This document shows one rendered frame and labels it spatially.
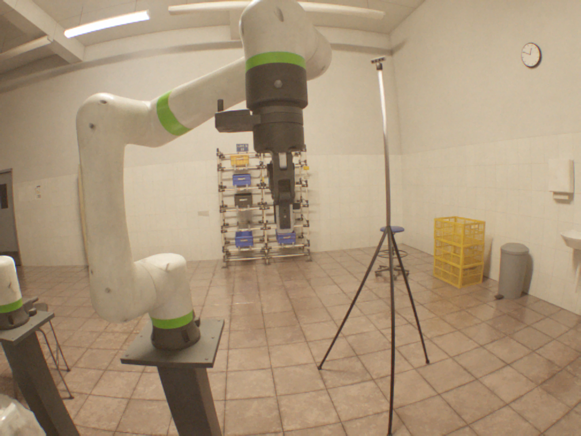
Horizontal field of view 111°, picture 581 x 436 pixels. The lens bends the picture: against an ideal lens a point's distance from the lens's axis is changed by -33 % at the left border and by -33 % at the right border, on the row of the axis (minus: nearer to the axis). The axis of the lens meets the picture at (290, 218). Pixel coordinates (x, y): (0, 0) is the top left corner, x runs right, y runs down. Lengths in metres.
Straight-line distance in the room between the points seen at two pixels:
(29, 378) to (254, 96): 1.24
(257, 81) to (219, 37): 5.72
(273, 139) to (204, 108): 0.29
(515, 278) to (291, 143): 3.40
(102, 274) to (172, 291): 0.20
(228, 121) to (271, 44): 0.13
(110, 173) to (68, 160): 5.85
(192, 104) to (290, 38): 0.30
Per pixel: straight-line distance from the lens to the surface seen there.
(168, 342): 0.85
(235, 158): 4.82
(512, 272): 3.62
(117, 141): 0.68
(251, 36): 0.46
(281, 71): 0.42
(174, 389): 0.96
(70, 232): 6.55
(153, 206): 5.67
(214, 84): 0.64
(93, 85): 6.56
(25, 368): 1.31
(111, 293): 0.69
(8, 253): 7.98
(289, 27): 0.45
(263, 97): 0.41
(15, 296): 1.24
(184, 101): 0.68
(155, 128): 0.75
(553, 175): 3.49
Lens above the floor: 1.34
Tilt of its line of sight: 7 degrees down
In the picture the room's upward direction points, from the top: 3 degrees counter-clockwise
